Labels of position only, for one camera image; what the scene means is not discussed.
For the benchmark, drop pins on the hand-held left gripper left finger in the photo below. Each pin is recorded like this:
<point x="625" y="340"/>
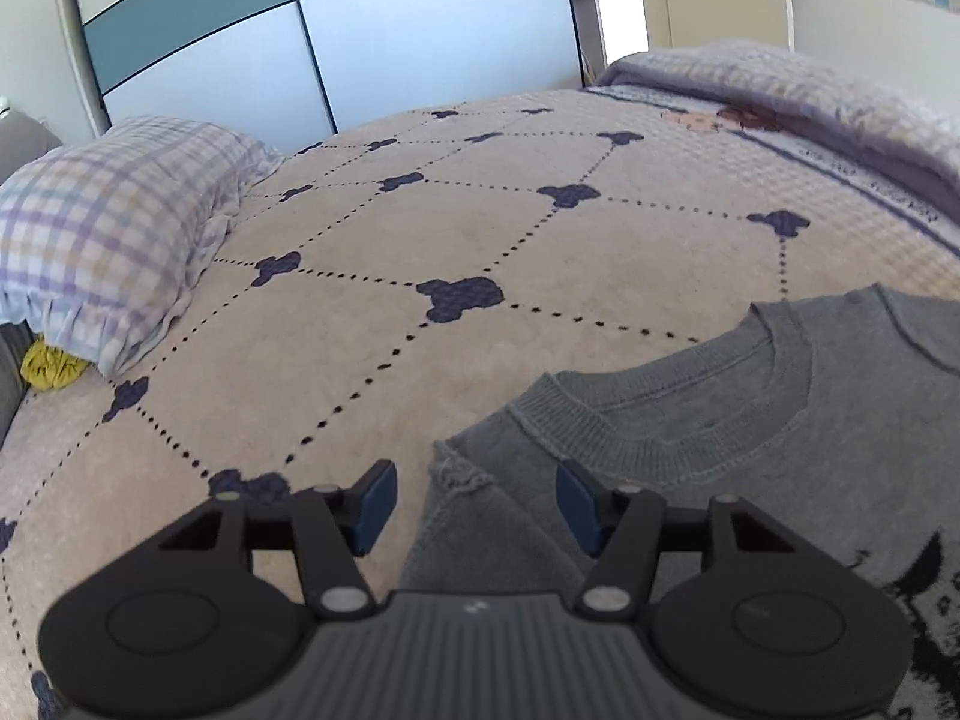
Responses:
<point x="375" y="502"/>

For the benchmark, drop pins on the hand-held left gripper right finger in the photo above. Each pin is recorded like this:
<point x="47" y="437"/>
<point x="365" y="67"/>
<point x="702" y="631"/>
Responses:
<point x="581" y="502"/>

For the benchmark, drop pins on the grey knit sweater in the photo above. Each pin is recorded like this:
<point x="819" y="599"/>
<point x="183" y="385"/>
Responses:
<point x="750" y="405"/>

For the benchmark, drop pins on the yellow cloth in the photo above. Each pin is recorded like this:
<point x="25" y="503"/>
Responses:
<point x="52" y="367"/>

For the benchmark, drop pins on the plaid pillow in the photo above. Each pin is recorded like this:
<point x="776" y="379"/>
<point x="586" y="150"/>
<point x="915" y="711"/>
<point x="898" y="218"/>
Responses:
<point x="112" y="225"/>

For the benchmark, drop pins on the purple folded quilt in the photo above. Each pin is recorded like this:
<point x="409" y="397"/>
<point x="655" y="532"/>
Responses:
<point x="787" y="82"/>

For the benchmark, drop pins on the blue and white wardrobe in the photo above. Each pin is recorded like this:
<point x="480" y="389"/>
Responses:
<point x="375" y="30"/>

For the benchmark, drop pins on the grey padded headboard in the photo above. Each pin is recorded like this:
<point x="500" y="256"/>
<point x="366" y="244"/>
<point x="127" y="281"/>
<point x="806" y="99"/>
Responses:
<point x="26" y="142"/>

